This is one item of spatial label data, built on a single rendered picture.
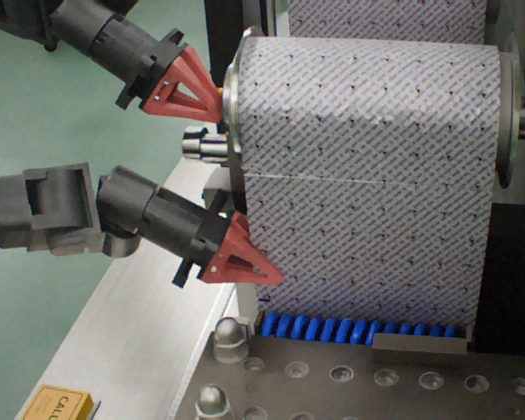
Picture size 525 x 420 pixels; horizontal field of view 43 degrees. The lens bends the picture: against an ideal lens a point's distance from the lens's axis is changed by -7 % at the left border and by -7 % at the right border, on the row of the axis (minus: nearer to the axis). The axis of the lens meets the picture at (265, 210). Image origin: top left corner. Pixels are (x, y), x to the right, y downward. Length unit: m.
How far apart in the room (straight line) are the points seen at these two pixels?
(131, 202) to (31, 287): 2.01
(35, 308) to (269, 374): 1.95
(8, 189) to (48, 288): 1.98
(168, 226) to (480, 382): 0.34
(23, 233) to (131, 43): 0.22
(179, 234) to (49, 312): 1.87
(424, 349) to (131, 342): 0.42
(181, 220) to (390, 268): 0.21
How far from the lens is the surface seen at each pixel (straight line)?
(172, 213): 0.71
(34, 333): 2.49
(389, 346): 0.70
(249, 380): 0.70
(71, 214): 0.70
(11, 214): 0.69
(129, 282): 1.07
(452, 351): 0.70
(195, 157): 0.78
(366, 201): 0.67
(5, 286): 2.76
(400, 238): 0.69
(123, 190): 0.71
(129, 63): 0.72
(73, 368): 0.95
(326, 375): 0.70
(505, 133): 0.64
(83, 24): 0.73
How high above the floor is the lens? 1.53
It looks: 32 degrees down
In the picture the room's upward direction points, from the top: 4 degrees counter-clockwise
